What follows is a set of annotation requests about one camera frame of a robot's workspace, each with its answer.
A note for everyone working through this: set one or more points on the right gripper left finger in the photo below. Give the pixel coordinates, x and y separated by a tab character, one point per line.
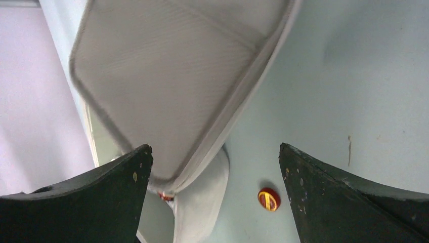
101	205

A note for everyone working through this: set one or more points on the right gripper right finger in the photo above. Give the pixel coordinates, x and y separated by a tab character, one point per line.
332	205

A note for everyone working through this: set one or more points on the white medicine kit case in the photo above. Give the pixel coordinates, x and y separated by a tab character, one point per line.
176	75

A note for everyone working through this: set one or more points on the copper coin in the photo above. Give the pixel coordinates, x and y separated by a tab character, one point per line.
269	199

